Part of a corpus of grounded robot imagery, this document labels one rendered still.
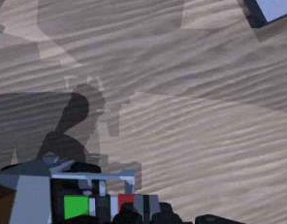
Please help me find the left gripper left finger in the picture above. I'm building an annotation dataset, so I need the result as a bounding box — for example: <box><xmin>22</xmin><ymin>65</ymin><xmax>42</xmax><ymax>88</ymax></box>
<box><xmin>50</xmin><ymin>194</ymin><xmax>146</xmax><ymax>224</ymax></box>

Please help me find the blue rectangular block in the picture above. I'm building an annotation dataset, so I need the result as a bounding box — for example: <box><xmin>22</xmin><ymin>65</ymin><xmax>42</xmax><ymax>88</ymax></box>
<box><xmin>243</xmin><ymin>0</ymin><xmax>287</xmax><ymax>29</ymax></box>

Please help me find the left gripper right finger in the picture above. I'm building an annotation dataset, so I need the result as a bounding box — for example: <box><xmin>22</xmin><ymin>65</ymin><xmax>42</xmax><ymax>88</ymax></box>
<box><xmin>146</xmin><ymin>194</ymin><xmax>244</xmax><ymax>224</ymax></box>

